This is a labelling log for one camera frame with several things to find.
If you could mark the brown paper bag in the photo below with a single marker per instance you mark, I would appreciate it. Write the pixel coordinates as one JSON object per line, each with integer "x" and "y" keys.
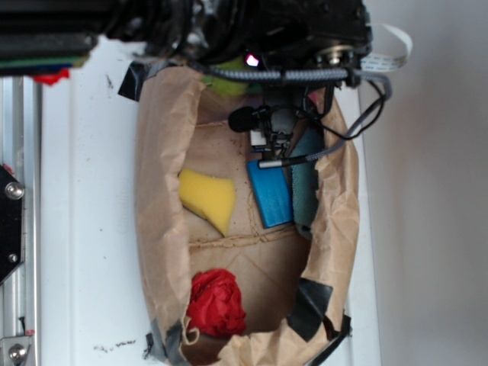
{"x": 293, "y": 289}

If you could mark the silver corner bracket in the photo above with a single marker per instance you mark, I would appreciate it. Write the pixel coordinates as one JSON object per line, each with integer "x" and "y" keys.
{"x": 16, "y": 350}

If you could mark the aluminium frame rail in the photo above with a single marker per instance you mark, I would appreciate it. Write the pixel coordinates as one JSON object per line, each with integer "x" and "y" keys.
{"x": 21, "y": 109}

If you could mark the black foam microphone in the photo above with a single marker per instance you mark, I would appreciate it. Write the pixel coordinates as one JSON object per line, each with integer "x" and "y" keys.
{"x": 247, "y": 118}

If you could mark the yellow sponge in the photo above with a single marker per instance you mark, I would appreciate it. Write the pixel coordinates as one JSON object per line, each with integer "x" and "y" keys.
{"x": 211, "y": 198}

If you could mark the blue wooden block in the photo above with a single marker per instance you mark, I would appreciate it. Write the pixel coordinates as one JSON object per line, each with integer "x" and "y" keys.
{"x": 272, "y": 195}

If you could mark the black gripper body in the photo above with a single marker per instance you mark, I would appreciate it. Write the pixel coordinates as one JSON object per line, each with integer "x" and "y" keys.
{"x": 276, "y": 118}

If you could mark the white plastic tray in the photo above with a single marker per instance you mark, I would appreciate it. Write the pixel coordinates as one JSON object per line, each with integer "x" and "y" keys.
{"x": 92, "y": 309}

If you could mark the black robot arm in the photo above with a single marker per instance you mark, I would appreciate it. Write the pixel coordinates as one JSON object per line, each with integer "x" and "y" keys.
{"x": 288, "y": 47}

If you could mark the black metal bracket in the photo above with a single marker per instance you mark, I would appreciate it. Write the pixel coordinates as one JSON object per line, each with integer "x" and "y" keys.
{"x": 12, "y": 224}

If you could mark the green plush animal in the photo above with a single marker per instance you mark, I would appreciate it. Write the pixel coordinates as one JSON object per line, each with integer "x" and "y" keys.
{"x": 228, "y": 88}

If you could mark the red crumpled cloth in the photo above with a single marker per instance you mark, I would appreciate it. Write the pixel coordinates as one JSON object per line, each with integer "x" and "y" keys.
{"x": 215, "y": 306}

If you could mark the teal cloth rag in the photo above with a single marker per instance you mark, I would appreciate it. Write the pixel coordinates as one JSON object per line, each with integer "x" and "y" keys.
{"x": 304, "y": 182}

